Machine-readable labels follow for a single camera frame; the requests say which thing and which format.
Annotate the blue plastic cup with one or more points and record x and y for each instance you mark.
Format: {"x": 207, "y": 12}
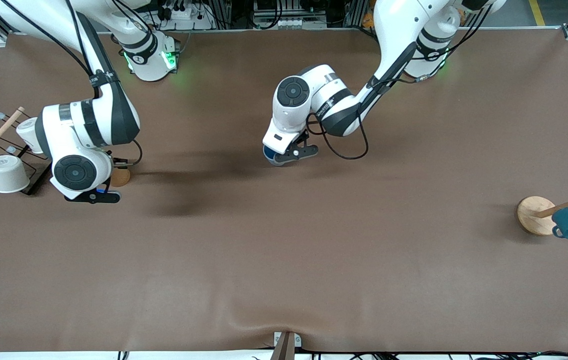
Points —
{"x": 267, "y": 154}

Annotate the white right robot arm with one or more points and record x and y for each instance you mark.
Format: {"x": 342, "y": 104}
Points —
{"x": 58, "y": 145}

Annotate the brown cylindrical holder cup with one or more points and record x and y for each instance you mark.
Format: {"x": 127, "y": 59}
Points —
{"x": 122, "y": 177}

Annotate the white paper cup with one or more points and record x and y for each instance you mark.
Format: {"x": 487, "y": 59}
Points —
{"x": 8, "y": 176}
{"x": 26, "y": 130}

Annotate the grey equipment box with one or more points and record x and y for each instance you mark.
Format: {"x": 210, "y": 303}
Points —
{"x": 289, "y": 22}

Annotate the brown table mat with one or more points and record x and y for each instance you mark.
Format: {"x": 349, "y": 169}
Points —
{"x": 284, "y": 250}

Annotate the orange packaged buns pile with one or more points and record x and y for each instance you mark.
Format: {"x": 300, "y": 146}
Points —
{"x": 368, "y": 21}

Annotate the white power strip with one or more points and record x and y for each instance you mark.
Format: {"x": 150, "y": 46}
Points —
{"x": 183, "y": 15}

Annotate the metal table clamp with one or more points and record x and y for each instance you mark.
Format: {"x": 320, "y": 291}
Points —
{"x": 286, "y": 347}

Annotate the wooden mug tree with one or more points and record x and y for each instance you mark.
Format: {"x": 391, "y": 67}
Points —
{"x": 534, "y": 215}

